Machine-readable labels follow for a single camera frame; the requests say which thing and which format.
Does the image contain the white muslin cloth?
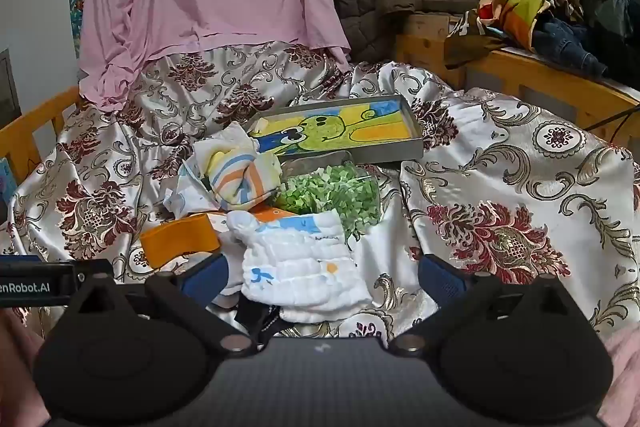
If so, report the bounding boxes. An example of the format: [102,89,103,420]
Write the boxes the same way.
[220,209,373,324]

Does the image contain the wooden chair frame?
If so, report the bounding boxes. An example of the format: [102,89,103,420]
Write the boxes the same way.
[0,86,83,188]

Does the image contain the blue jeans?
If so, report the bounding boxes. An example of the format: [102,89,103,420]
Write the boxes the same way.
[532,17,608,80]

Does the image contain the black cable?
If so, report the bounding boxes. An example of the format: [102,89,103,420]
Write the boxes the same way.
[582,104,640,132]

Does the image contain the wooden bed frame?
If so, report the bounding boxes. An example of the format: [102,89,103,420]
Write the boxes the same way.
[395,14,640,148]

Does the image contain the grey tray with cartoon print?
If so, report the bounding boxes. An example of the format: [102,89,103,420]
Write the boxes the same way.
[245,94,425,165]

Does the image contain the white cloth with blue print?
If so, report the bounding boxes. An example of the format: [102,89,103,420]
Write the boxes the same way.
[162,157,221,215]

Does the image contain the black cloth item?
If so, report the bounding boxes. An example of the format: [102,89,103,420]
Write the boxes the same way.
[235,297,283,345]

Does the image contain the orange band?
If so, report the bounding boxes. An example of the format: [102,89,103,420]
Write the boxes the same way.
[140,213,223,269]

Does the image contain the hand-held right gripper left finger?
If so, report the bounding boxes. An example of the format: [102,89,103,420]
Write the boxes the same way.
[67,253,251,353]

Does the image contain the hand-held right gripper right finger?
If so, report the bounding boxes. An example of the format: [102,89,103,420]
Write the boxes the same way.
[390,253,576,352]

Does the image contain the dark jacket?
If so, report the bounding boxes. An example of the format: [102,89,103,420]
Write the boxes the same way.
[580,0,640,85]

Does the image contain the wall poster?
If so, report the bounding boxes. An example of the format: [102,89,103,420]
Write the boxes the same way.
[68,0,88,58]

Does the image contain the person's pink fleece clothing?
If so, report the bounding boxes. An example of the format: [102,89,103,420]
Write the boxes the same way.
[0,307,640,427]

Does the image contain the striped towel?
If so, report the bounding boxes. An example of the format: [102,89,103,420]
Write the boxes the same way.
[192,125,283,212]

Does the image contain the floral satin blanket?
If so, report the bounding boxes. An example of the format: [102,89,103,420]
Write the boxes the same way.
[0,42,640,348]

